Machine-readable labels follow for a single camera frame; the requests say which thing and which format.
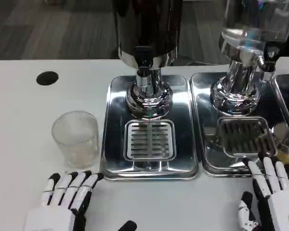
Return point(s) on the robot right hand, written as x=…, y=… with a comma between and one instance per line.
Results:
x=279, y=192

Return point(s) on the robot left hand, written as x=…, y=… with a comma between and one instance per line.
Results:
x=62, y=192

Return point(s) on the clear ribbed glass cup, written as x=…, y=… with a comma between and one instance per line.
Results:
x=74, y=139

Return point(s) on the steel drip grid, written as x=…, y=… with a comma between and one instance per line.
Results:
x=245, y=134
x=149, y=139

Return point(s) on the steel dispenser tray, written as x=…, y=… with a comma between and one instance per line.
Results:
x=286, y=96
x=183, y=125
x=207, y=101

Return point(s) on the chrome tap with black lever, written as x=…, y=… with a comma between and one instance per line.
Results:
x=269, y=62
x=143, y=77

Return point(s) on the clear drink dispenser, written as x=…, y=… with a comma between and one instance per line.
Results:
x=238, y=67

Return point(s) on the dark drink dispenser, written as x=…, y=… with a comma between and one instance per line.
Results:
x=147, y=24

